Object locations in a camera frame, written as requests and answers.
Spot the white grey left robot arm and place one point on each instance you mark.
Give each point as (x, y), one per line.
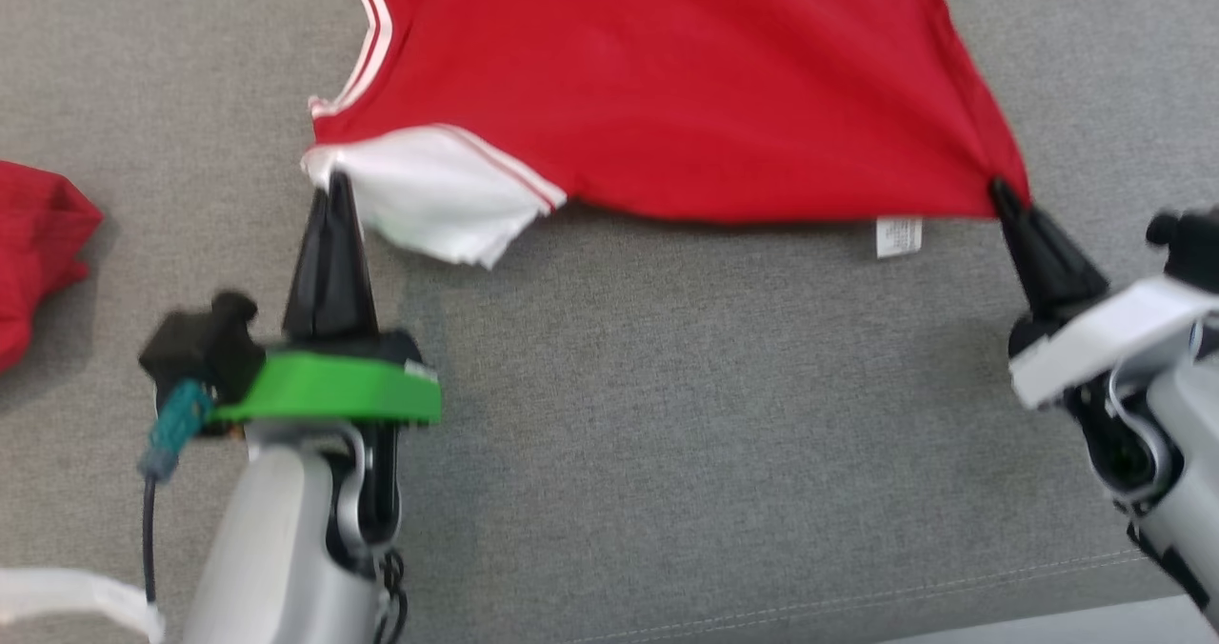
(276, 549)

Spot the red white numbered jersey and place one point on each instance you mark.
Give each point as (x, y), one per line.
(667, 82)

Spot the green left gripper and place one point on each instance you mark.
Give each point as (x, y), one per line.
(333, 387)

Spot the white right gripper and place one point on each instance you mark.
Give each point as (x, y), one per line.
(1105, 339)

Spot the red shorts with white stripe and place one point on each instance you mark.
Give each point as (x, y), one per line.
(38, 244)

